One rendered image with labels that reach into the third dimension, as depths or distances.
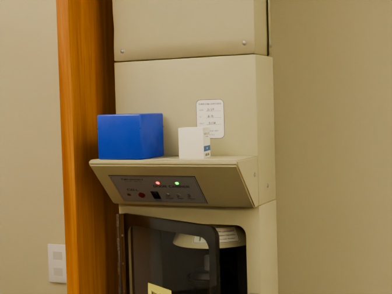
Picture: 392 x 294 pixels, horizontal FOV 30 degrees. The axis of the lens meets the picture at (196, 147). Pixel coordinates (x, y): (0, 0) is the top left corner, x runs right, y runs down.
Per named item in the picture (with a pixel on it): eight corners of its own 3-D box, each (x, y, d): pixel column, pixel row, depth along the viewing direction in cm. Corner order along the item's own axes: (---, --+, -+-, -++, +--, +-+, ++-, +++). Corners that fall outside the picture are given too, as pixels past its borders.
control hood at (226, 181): (117, 202, 158) (116, 156, 157) (260, 206, 145) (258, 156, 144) (88, 209, 147) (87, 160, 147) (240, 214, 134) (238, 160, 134)
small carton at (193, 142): (186, 157, 147) (185, 127, 146) (210, 157, 145) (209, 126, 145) (178, 158, 142) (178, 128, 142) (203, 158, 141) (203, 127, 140)
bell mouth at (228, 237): (193, 232, 172) (193, 209, 172) (265, 235, 165) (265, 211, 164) (160, 246, 156) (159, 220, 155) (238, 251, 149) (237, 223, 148)
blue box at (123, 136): (122, 156, 156) (121, 114, 155) (164, 156, 152) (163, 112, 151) (97, 159, 147) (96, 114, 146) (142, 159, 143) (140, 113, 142)
